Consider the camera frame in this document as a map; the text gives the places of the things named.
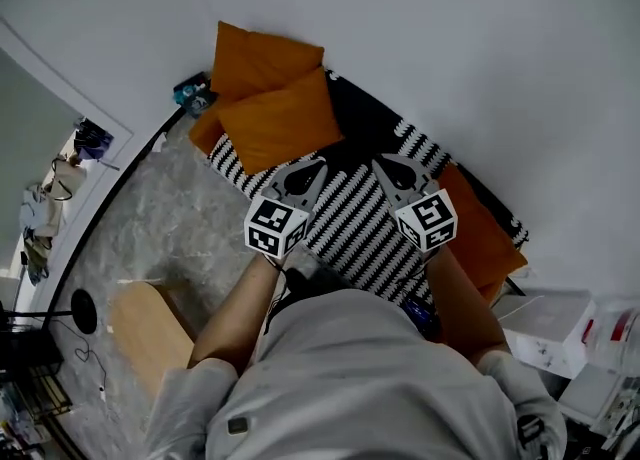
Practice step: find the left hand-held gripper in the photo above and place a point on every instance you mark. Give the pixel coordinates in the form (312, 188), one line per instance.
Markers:
(275, 228)

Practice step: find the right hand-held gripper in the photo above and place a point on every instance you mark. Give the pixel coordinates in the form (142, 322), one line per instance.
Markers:
(427, 220)

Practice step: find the black white patterned sofa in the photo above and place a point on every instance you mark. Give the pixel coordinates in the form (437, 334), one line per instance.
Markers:
(350, 218)

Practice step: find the orange cushion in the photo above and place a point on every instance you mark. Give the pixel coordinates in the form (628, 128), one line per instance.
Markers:
(475, 228)
(260, 58)
(280, 123)

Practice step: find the person's left forearm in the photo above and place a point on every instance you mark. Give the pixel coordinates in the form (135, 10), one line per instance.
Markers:
(230, 318)

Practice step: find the person's right forearm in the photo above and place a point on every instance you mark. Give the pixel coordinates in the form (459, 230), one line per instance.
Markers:
(465, 313)

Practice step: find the person's black shoe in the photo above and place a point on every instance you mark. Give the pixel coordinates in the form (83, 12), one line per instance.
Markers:
(296, 282)

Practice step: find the black controller box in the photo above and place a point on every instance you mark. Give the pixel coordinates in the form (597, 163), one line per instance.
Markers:
(420, 315)

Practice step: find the person's white shirt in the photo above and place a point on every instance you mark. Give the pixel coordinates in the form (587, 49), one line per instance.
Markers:
(360, 378)

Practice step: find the white water dispenser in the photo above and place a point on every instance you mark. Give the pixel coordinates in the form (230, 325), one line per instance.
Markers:
(545, 323)

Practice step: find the purple bag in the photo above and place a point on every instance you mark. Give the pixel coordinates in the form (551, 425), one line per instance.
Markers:
(92, 140)

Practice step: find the light wooden table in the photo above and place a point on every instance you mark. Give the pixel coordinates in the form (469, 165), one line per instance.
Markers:
(150, 338)

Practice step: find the beige cloth bag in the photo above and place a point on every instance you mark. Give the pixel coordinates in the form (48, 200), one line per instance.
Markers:
(62, 183)

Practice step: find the black round stand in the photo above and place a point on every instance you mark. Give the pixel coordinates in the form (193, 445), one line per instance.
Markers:
(84, 310)

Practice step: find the small dark square badge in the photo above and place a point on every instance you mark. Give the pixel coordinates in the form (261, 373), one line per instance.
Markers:
(237, 425)

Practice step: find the light cloth pile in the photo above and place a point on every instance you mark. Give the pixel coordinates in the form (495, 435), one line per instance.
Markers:
(40, 218)

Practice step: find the clear water bottle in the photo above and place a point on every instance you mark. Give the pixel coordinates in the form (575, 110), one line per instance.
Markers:
(610, 333)

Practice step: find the black metal rack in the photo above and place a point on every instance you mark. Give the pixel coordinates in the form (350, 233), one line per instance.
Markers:
(30, 373)

